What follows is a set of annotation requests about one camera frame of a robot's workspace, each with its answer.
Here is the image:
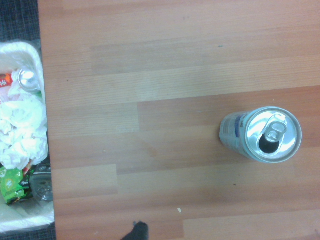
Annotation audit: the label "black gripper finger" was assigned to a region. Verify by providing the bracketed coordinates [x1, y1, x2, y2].
[123, 220, 150, 240]

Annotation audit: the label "silver blue drink can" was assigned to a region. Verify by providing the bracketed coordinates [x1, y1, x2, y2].
[219, 106, 303, 164]

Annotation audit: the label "green soda can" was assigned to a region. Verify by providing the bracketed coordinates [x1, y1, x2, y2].
[17, 67, 42, 95]

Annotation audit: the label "beige trash bin white liner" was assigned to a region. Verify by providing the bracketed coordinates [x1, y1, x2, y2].
[0, 39, 56, 235]

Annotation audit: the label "dark clear plastic container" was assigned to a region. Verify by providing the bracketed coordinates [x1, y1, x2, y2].
[29, 162, 55, 202]

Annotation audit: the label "green snack wrapper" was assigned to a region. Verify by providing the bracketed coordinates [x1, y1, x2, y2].
[0, 166, 36, 206]

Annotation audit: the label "crumpled white paper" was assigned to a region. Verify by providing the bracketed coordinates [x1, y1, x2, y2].
[0, 84, 50, 171]

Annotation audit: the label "red snack wrapper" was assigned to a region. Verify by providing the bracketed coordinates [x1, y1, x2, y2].
[0, 72, 13, 88]

